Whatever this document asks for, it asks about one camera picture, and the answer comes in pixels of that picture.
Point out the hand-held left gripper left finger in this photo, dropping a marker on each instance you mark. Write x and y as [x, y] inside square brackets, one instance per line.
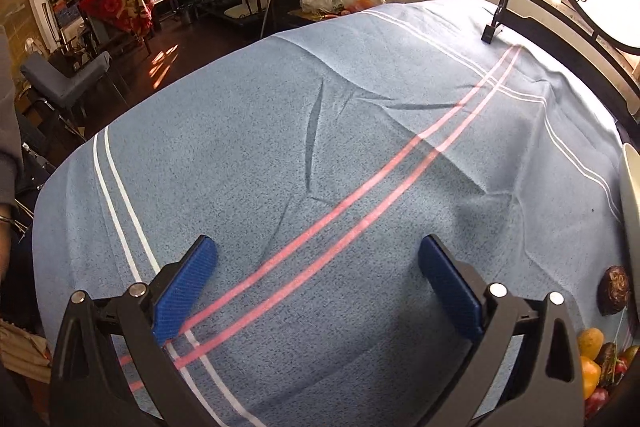
[184, 289]

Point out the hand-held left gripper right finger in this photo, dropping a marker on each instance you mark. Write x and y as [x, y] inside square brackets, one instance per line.
[451, 292]

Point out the yellow mango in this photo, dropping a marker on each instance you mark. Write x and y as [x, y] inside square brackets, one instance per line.
[590, 341]

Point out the orange fruit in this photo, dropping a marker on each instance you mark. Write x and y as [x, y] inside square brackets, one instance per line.
[589, 377]

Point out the dark brown round fruit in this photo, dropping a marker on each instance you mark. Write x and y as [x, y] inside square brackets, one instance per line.
[614, 290]

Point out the dark green avocado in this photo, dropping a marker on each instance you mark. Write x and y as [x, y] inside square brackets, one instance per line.
[608, 363]

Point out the red apple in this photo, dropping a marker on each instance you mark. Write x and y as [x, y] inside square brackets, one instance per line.
[596, 402]

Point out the small red fruit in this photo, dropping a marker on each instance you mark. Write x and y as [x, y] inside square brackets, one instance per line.
[621, 366]

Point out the blue striped bed sheet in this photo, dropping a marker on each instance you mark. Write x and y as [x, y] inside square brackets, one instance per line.
[320, 132]

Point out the grey padded chair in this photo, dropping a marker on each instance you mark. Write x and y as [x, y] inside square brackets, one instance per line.
[65, 77]

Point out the red floral blanket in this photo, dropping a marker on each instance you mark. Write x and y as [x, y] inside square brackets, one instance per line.
[119, 9]

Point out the black metal bed frame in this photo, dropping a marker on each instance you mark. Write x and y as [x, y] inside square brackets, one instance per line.
[595, 52]

